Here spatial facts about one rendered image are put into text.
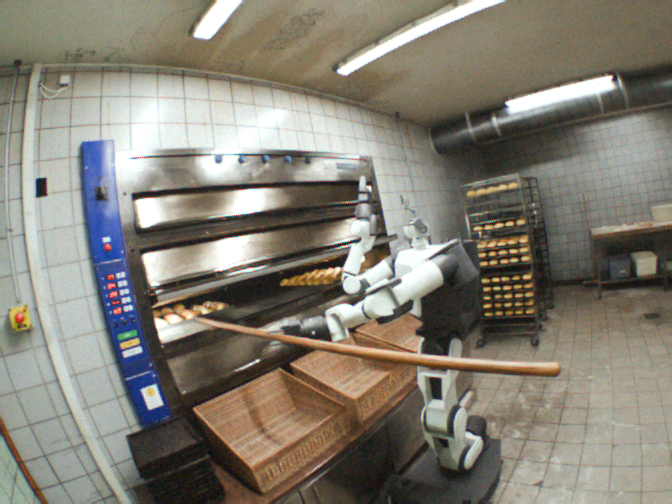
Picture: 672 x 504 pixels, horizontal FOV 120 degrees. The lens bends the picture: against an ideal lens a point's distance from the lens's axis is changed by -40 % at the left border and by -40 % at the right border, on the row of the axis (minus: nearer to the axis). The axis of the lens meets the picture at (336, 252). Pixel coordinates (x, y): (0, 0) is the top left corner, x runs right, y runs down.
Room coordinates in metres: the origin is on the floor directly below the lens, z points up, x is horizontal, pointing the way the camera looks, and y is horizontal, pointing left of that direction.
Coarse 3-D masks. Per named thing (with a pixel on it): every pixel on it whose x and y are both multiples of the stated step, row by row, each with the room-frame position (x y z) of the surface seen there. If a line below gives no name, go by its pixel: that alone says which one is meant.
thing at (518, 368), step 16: (208, 320) 1.56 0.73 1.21; (256, 336) 1.20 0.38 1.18; (272, 336) 1.11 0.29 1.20; (288, 336) 1.05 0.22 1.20; (336, 352) 0.88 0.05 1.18; (352, 352) 0.83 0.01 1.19; (368, 352) 0.80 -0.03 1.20; (384, 352) 0.76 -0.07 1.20; (400, 352) 0.74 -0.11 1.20; (448, 368) 0.63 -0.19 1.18; (464, 368) 0.60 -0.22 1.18; (480, 368) 0.58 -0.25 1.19; (496, 368) 0.55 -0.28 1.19; (512, 368) 0.53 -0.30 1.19; (528, 368) 0.50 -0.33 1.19; (544, 368) 0.48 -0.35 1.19; (560, 368) 0.46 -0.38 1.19
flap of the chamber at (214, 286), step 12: (384, 240) 2.30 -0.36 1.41; (336, 252) 1.93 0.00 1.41; (348, 252) 2.04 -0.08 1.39; (288, 264) 1.66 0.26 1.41; (300, 264) 1.72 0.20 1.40; (312, 264) 2.03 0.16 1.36; (240, 276) 1.45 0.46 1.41; (252, 276) 1.50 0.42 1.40; (264, 276) 1.68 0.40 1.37; (192, 288) 1.27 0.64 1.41; (204, 288) 1.31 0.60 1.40; (216, 288) 1.43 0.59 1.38; (156, 300) 1.18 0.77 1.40; (168, 300) 1.22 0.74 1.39
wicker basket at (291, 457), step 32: (256, 384) 1.52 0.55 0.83; (288, 384) 1.61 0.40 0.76; (224, 416) 1.33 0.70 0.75; (256, 416) 1.43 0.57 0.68; (288, 416) 1.55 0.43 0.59; (320, 416) 1.47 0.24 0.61; (224, 448) 1.09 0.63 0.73; (256, 448) 1.27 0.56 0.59; (288, 448) 1.06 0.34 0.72; (320, 448) 1.19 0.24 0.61; (256, 480) 0.94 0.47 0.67
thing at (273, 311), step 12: (336, 288) 2.09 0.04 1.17; (300, 300) 1.87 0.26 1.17; (312, 300) 1.93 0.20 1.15; (264, 312) 1.68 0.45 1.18; (276, 312) 1.73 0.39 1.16; (240, 324) 1.56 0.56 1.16; (192, 336) 1.37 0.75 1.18; (204, 336) 1.41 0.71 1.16; (216, 336) 1.46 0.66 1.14; (168, 348) 1.27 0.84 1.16; (180, 348) 1.31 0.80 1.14
